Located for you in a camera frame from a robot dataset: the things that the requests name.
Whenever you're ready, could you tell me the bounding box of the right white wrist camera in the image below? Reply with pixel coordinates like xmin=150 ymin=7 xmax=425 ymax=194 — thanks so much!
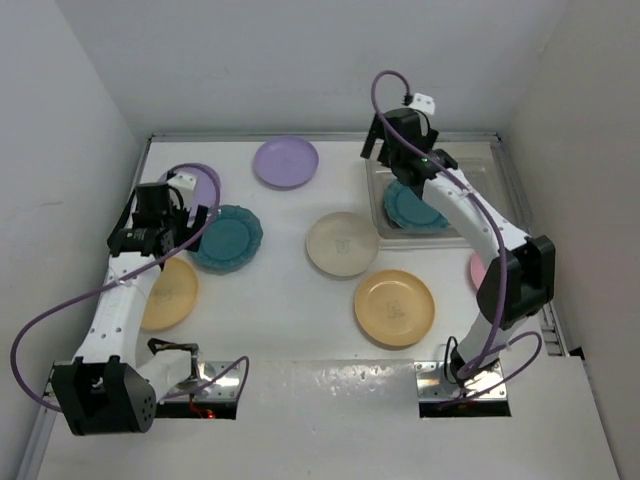
xmin=406 ymin=93 xmax=436 ymax=116

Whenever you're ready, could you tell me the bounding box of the metal base plate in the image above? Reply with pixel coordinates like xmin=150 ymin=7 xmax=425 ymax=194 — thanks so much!
xmin=163 ymin=360 xmax=246 ymax=403
xmin=414 ymin=361 xmax=508 ymax=403

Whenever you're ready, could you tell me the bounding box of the orange plate centre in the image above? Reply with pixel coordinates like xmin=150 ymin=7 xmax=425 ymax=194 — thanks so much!
xmin=354 ymin=269 xmax=436 ymax=349

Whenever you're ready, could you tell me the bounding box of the teal scalloped plate front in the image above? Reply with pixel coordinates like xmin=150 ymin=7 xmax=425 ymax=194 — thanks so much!
xmin=383 ymin=180 xmax=449 ymax=231

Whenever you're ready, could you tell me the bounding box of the orange plate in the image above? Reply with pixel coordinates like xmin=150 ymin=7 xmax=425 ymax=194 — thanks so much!
xmin=354 ymin=269 xmax=436 ymax=349
xmin=141 ymin=257 xmax=199 ymax=332

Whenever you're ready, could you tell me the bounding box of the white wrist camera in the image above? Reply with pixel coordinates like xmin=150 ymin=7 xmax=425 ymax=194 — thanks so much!
xmin=406 ymin=93 xmax=436 ymax=116
xmin=166 ymin=170 xmax=197 ymax=192

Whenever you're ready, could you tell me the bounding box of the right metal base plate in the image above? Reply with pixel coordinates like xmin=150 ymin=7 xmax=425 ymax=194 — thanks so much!
xmin=414 ymin=361 xmax=508 ymax=403

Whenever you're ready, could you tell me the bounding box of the purple plate at back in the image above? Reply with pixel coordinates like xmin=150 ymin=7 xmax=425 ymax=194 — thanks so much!
xmin=252 ymin=135 xmax=319 ymax=189

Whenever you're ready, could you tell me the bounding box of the teal scalloped plate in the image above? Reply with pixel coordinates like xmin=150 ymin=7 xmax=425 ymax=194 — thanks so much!
xmin=190 ymin=205 xmax=264 ymax=274
xmin=383 ymin=180 xmax=449 ymax=231

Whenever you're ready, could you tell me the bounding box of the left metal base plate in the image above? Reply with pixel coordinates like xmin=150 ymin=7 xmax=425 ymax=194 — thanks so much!
xmin=163 ymin=360 xmax=246 ymax=403

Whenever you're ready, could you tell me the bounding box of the pink plate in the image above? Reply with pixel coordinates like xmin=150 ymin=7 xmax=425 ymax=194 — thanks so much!
xmin=469 ymin=252 xmax=486 ymax=290

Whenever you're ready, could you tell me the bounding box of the purple plate near left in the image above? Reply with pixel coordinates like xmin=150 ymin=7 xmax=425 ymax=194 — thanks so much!
xmin=158 ymin=163 xmax=221 ymax=217

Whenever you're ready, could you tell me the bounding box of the purple plate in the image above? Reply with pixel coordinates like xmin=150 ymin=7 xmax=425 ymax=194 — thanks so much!
xmin=252 ymin=135 xmax=319 ymax=189
xmin=158 ymin=163 xmax=221 ymax=217

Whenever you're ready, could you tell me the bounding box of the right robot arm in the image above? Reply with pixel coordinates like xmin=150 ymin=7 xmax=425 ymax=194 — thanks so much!
xmin=361 ymin=108 xmax=556 ymax=384

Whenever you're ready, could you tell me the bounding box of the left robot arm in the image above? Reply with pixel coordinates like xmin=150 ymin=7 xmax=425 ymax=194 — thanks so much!
xmin=51 ymin=171 xmax=208 ymax=436

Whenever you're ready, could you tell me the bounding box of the teal scalloped plate back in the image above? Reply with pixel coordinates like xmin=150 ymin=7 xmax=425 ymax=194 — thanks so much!
xmin=190 ymin=205 xmax=264 ymax=274

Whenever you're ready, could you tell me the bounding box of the orange plate left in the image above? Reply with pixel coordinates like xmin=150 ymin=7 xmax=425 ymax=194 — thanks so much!
xmin=141 ymin=257 xmax=199 ymax=332

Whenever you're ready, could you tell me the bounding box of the cream plate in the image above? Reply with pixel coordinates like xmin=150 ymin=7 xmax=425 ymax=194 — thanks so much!
xmin=305 ymin=211 xmax=380 ymax=277

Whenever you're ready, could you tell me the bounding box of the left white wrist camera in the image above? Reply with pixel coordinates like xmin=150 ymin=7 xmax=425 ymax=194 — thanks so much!
xmin=166 ymin=170 xmax=197 ymax=192

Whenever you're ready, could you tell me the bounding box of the clear plastic bin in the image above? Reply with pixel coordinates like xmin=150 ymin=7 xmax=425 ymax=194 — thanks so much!
xmin=365 ymin=136 xmax=532 ymax=249

